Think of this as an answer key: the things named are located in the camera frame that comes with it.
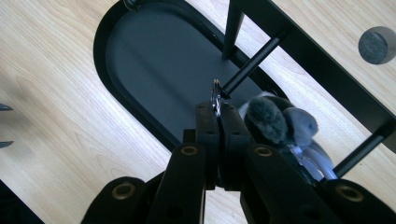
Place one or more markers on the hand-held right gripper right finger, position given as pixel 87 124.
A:
pixel 267 186

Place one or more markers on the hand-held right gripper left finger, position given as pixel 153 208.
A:
pixel 186 174

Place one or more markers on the black key rack with tray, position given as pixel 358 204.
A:
pixel 162 68

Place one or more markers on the small grey cylinder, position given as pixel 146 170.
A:
pixel 375 46

